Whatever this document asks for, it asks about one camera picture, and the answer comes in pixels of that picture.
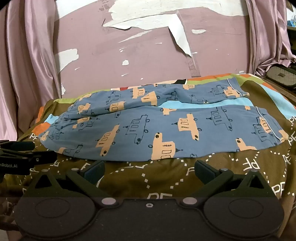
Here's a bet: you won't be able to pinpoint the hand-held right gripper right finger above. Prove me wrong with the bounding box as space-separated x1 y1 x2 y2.
179 159 277 208

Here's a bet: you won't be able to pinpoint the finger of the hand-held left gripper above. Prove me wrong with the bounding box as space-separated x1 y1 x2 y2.
0 140 36 152
0 149 57 166

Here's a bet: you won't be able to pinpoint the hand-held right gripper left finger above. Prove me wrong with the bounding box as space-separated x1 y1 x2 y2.
23 160 116 208

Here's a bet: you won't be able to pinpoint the blue car print pants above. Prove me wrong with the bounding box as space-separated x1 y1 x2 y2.
38 77 289 163

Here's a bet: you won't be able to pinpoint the striped printed bed sheet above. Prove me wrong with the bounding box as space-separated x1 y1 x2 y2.
0 73 296 241

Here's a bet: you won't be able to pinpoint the pink satin curtain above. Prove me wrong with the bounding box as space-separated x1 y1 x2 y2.
0 0 62 141
245 0 296 77

